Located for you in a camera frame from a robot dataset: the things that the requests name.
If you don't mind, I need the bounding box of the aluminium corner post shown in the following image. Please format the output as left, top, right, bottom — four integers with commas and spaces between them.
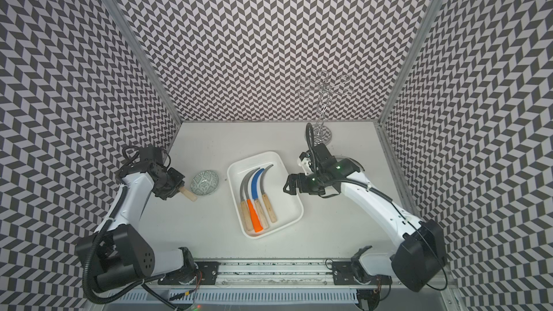
377, 0, 444, 125
101, 0, 182, 125

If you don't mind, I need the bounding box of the orange collar sickle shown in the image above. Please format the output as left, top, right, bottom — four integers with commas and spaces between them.
242, 168, 263, 233

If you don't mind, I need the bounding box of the wooden handle sickle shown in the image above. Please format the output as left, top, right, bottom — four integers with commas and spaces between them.
179, 187, 197, 202
260, 164, 277, 223

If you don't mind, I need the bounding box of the chrome wire stand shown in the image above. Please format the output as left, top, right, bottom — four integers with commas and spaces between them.
298, 71, 351, 145

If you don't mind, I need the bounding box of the aluminium corner post right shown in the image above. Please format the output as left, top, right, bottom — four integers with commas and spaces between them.
377, 0, 444, 125

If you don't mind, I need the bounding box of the clear glass cup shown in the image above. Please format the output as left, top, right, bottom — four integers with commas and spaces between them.
190, 170, 220, 196

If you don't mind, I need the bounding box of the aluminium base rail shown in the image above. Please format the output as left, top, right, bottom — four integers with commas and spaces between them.
103, 258, 454, 305

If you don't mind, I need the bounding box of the aluminium corner post left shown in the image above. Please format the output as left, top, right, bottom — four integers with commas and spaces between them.
101, 0, 182, 125

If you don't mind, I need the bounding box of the white plastic storage box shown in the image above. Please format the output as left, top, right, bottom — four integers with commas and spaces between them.
227, 151, 304, 240

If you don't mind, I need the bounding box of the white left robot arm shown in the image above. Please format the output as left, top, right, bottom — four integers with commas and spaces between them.
76, 145, 200, 307

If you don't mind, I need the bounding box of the blue blade sickle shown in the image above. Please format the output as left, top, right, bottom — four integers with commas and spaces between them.
251, 168, 269, 230

